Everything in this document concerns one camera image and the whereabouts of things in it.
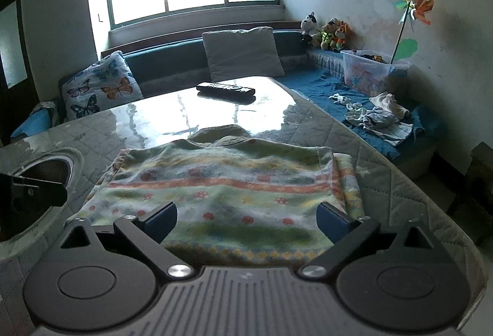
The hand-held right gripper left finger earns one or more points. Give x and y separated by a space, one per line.
161 220

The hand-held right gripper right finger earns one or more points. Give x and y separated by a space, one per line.
334 223

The patterned child's jacket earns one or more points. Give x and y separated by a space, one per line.
231 182

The pile of striped clothes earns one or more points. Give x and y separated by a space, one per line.
381 126

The blue cloth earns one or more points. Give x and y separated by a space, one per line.
32 124

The dark wooden door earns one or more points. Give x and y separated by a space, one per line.
15 104

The small white socks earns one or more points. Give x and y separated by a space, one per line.
341 99

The white cloth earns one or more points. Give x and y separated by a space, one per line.
391 104

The teal sofa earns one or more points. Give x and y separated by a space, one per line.
308 87

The butterfly print pillow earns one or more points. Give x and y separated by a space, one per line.
100 85

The black remote control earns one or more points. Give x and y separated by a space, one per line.
227 90

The dark wooden stool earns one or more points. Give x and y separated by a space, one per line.
477 189

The clear plastic storage box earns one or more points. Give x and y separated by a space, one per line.
369 76

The grey cushion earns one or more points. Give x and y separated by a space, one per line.
242 54

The plush toy with green vest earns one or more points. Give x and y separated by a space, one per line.
327 36

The orange plush toy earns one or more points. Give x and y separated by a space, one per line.
342 36

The green paper leaf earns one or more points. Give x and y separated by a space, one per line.
407 47

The black and white plush toy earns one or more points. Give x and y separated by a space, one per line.
310 27

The colourful pinwheel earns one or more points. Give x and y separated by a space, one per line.
418 8

